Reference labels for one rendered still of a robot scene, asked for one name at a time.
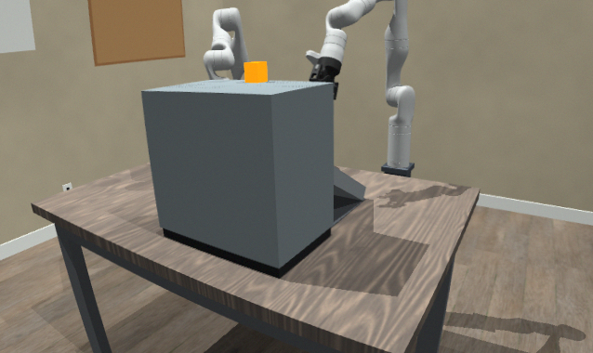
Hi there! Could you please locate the grey metal cabinet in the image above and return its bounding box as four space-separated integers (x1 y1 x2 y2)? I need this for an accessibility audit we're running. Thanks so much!
141 62 366 279

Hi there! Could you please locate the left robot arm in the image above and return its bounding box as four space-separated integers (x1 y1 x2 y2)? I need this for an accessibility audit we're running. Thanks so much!
306 0 415 168

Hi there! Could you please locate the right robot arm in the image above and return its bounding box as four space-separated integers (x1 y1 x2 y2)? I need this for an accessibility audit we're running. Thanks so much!
204 7 249 80

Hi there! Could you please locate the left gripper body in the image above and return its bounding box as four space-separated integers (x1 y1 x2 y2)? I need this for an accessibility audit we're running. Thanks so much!
317 57 342 83

